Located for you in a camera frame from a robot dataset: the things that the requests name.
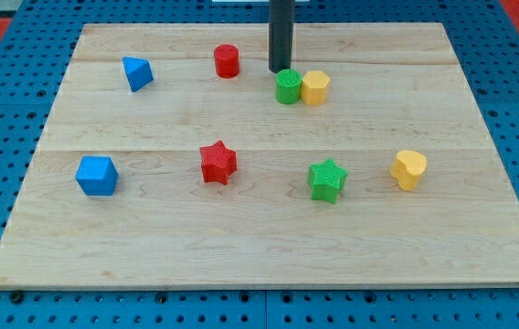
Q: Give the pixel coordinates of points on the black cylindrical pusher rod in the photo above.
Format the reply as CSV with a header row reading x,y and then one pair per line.
x,y
281,21

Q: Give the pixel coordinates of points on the yellow hexagon block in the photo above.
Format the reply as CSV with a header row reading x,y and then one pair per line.
x,y
315,87

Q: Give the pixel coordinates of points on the yellow heart block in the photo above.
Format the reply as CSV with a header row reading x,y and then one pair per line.
x,y
407,168

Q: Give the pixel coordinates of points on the green cylinder block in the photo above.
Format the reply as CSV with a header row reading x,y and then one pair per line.
x,y
288,86

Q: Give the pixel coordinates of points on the red cylinder block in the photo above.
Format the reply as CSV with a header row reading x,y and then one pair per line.
x,y
226,57

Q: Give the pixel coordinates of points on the blue triangular prism block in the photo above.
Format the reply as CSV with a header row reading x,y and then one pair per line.
x,y
138,72

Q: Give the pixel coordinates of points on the red star block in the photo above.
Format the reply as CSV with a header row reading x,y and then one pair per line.
x,y
218,162

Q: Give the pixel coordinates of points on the green star block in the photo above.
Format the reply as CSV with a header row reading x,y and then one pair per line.
x,y
326,180

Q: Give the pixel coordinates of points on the wooden board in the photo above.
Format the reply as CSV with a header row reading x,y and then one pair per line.
x,y
394,86

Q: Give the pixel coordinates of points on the blue cube block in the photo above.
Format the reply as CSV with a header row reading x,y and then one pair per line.
x,y
97,175

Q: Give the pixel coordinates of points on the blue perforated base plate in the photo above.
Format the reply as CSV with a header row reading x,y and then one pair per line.
x,y
34,53

